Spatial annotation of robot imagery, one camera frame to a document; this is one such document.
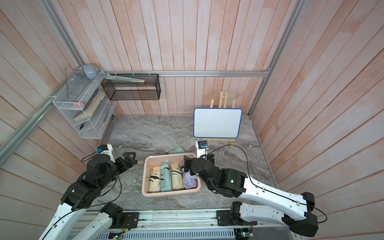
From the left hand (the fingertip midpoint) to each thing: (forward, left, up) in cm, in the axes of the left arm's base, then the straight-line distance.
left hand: (130, 159), depth 71 cm
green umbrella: (+17, -22, -19) cm, 34 cm away
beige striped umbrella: (-3, -22, -14) cm, 27 cm away
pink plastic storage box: (+5, -10, -9) cm, 14 cm away
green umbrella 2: (-3, -16, -14) cm, 21 cm away
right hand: (0, -30, +4) cm, 30 cm away
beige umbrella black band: (-5, -10, -15) cm, 19 cm away
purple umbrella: (-7, -29, -9) cm, 32 cm away
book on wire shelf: (+26, +25, +11) cm, 38 cm away
